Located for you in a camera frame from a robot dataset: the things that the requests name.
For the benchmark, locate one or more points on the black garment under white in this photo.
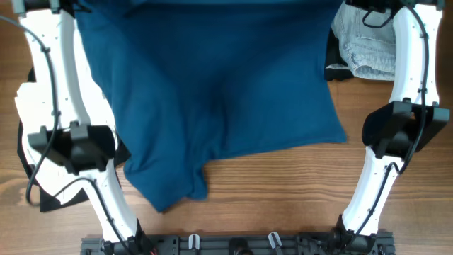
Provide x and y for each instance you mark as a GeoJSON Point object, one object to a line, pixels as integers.
{"type": "Point", "coordinates": [49, 203]}

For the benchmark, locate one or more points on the folded black garment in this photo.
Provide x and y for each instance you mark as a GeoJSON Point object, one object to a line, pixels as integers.
{"type": "Point", "coordinates": [335, 67]}

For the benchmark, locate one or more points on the blue t-shirt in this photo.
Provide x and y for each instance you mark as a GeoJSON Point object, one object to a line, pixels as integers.
{"type": "Point", "coordinates": [194, 81]}

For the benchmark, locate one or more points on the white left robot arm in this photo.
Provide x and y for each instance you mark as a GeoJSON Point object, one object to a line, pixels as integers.
{"type": "Point", "coordinates": [69, 138]}

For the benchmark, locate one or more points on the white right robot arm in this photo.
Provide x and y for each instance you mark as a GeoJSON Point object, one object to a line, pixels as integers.
{"type": "Point", "coordinates": [393, 133]}

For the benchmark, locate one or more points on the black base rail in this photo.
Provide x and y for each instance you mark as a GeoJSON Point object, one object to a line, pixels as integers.
{"type": "Point", "coordinates": [304, 243]}

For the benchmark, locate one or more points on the light blue denim jeans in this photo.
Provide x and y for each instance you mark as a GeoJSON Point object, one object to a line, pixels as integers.
{"type": "Point", "coordinates": [367, 42]}

